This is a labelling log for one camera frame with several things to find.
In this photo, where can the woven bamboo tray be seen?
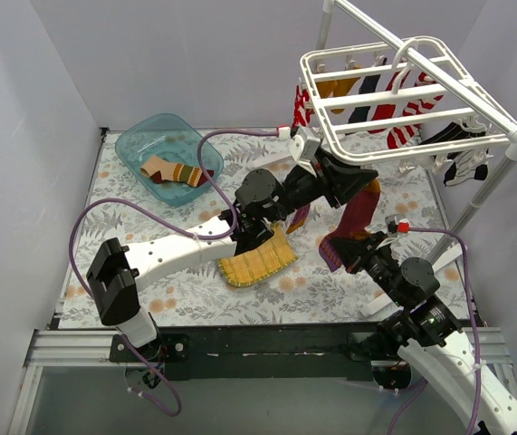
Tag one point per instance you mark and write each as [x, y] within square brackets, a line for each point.
[253, 267]

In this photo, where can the mustard yellow sock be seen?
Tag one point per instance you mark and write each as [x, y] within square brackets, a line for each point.
[343, 87]
[325, 89]

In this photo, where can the red sock with white pattern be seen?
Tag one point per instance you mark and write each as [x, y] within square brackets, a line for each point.
[385, 111]

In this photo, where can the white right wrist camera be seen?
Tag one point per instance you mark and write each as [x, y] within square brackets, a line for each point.
[397, 226]

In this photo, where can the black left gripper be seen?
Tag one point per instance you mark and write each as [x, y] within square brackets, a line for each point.
[331, 182]

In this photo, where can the white drying rack stand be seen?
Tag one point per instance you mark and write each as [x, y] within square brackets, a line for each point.
[393, 41]

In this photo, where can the white clip sock hanger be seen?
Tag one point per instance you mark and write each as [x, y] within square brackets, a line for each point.
[434, 70]

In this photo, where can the beige striped sock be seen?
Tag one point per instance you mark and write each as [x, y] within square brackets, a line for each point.
[160, 170]

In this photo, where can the black white striped sock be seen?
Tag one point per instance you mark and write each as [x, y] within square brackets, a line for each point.
[455, 131]

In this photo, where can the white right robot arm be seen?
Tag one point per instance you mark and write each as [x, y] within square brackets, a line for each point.
[428, 336]

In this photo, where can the maroon purple striped sock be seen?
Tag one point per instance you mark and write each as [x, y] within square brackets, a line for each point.
[298, 219]

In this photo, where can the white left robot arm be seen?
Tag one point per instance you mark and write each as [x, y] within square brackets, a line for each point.
[117, 272]

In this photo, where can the teal transparent plastic basin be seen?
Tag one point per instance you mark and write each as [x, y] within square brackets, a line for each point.
[173, 139]

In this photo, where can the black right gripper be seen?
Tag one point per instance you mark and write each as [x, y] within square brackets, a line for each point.
[360, 253]

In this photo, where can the maroon sock with orange cuff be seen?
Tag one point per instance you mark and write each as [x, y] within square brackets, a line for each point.
[356, 216]

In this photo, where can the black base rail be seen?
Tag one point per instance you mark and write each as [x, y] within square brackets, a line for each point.
[273, 351]

